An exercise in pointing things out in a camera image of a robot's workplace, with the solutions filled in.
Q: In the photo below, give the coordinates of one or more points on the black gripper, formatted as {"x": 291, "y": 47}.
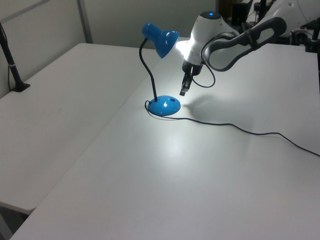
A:
{"x": 191, "y": 67}

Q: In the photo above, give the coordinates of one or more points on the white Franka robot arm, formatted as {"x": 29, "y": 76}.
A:
{"x": 207, "y": 32}

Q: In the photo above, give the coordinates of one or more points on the blue gooseneck desk lamp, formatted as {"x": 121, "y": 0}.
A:
{"x": 163, "y": 106}

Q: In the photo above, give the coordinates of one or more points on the black background box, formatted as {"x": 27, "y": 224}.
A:
{"x": 241, "y": 12}

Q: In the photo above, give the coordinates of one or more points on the black clamp stand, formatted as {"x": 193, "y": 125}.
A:
{"x": 312, "y": 37}

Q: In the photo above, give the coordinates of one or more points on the grey metal partition post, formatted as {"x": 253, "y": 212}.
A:
{"x": 85, "y": 22}

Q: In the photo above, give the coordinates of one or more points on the black clamped camera pole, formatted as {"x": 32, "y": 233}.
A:
{"x": 12, "y": 67}

